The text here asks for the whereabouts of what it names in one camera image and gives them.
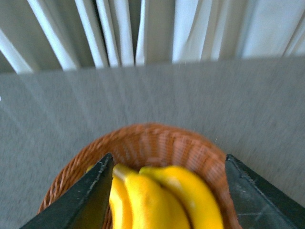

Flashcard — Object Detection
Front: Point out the brown wicker basket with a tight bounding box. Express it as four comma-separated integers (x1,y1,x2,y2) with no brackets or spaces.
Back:
39,123,240,229

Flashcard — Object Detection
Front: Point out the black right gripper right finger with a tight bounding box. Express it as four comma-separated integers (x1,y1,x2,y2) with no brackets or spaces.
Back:
225,154,305,229

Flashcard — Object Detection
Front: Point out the white pleated curtain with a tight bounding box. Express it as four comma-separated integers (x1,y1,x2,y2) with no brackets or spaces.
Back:
0,0,305,73

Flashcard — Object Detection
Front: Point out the yellow banana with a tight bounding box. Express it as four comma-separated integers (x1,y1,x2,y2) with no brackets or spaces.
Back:
109,164,132,229
123,169,190,229
139,166,224,229

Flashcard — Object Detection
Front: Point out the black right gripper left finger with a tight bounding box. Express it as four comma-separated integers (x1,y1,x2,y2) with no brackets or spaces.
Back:
22,153,114,229

